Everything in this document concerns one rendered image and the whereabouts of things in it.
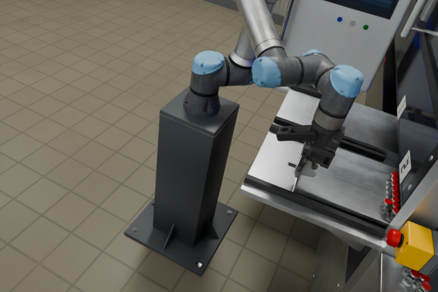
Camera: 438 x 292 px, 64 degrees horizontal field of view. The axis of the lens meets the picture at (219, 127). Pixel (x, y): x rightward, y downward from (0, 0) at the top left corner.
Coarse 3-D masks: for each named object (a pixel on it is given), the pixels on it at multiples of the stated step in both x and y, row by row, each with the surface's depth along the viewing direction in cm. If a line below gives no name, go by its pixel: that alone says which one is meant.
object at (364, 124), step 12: (360, 108) 142; (372, 108) 140; (348, 120) 137; (360, 120) 138; (372, 120) 139; (384, 120) 141; (396, 120) 139; (348, 132) 130; (360, 132) 131; (372, 132) 132; (384, 132) 134; (396, 132) 135; (360, 144) 122; (372, 144) 126; (384, 144) 128; (396, 144) 129; (396, 156) 119
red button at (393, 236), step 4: (388, 232) 80; (392, 232) 79; (396, 232) 78; (400, 232) 79; (388, 236) 79; (392, 236) 78; (396, 236) 78; (400, 236) 78; (388, 240) 79; (392, 240) 78; (396, 240) 78; (388, 244) 79; (392, 244) 78; (396, 244) 78
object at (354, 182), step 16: (336, 160) 116; (352, 160) 117; (368, 160) 115; (304, 176) 108; (320, 176) 109; (336, 176) 110; (352, 176) 111; (368, 176) 112; (384, 176) 114; (304, 192) 98; (320, 192) 103; (336, 192) 104; (352, 192) 105; (368, 192) 106; (384, 192) 108; (336, 208) 97; (352, 208) 100; (368, 208) 101; (384, 224) 94
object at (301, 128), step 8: (280, 128) 98; (288, 128) 96; (296, 128) 95; (304, 128) 94; (312, 128) 93; (280, 136) 96; (288, 136) 95; (296, 136) 94; (304, 136) 92; (312, 136) 91
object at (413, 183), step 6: (432, 150) 82; (432, 156) 81; (426, 162) 83; (432, 162) 80; (420, 168) 85; (426, 168) 82; (420, 174) 84; (414, 180) 86; (420, 180) 83; (408, 186) 89; (414, 186) 85; (402, 192) 91; (408, 192) 87
